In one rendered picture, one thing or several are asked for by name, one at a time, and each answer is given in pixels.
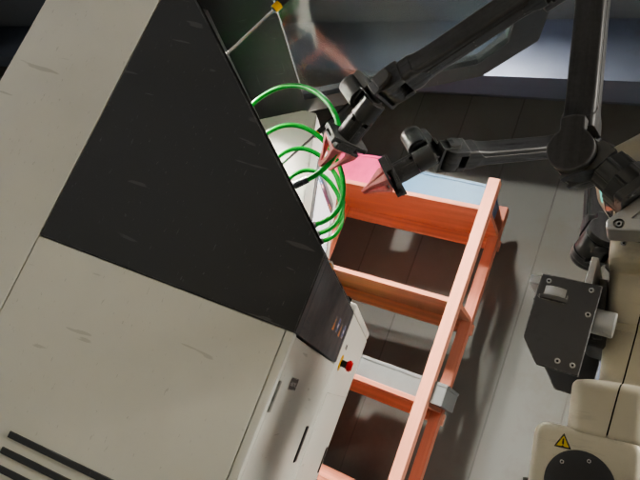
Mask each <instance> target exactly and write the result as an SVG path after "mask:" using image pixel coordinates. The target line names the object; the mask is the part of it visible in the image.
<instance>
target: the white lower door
mask: <svg viewBox="0 0 640 480"><path fill-rule="evenodd" d="M332 367H333V363H332V362H331V361H330V360H328V359H327V358H325V357H324V356H323V355H321V354H320V353H318V352H317V351H315V350H314V349H312V348H311V347H309V346H308V345H307V344H305V343H304V342H302V341H301V340H300V339H298V338H297V337H296V338H295V340H294V343H293V345H292V348H291V350H290V355H289V357H288V360H287V362H286V365H285V367H284V369H283V371H282V374H281V377H280V379H279V382H278V384H277V387H276V389H275V392H274V394H273V396H272V399H271V401H270V405H269V408H268V410H267V413H266V415H265V418H264V421H263V423H262V426H261V428H260V431H259V432H258V435H257V437H256V440H255V443H254V445H253V448H252V450H251V453H250V457H249V459H248V462H247V465H246V466H245V469H244V471H243V474H242V476H241V479H240V480H291V478H292V475H293V472H294V470H295V467H296V464H297V462H298V459H299V456H300V454H301V451H302V448H303V447H304V444H305V441H306V439H307V436H308V433H309V431H310V426H311V423H312V421H313V418H314V415H315V413H316V411H317V408H318V406H319V403H320V400H321V398H322V395H323V392H324V390H325V387H326V385H327V382H328V380H329V377H330V373H331V370H332Z"/></svg>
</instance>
